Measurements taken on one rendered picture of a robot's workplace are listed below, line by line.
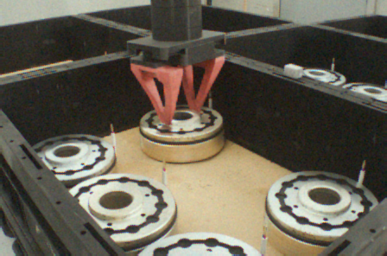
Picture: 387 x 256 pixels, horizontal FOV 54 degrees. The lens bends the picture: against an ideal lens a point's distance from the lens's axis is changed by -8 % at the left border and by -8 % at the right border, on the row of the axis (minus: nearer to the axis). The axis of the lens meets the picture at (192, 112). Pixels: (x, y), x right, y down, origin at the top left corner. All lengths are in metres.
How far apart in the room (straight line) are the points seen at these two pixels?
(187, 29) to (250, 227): 0.21
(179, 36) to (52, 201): 0.26
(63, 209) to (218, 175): 0.25
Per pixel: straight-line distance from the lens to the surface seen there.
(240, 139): 0.52
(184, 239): 0.31
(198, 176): 0.45
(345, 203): 0.36
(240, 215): 0.39
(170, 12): 0.44
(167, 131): 0.47
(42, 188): 0.26
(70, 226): 0.22
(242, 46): 0.66
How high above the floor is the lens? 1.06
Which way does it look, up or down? 23 degrees down
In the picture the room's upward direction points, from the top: straight up
